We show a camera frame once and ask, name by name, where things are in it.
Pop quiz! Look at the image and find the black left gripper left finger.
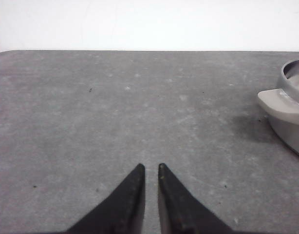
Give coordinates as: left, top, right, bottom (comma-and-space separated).
66, 163, 145, 234

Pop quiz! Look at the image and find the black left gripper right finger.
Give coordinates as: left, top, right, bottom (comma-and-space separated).
158, 163, 232, 234

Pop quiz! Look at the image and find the stainless steel steamer pot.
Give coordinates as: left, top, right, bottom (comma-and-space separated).
257, 59, 299, 155

